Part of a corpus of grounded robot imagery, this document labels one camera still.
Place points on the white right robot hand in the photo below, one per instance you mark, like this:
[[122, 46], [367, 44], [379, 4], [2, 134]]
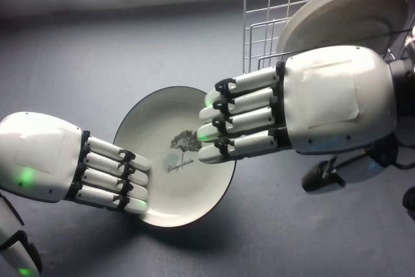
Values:
[[330, 98]]

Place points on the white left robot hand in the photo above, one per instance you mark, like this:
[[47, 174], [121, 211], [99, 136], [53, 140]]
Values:
[[39, 153]]

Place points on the white plate with leaf print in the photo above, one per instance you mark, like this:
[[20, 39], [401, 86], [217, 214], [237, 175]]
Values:
[[181, 189], [343, 17]]

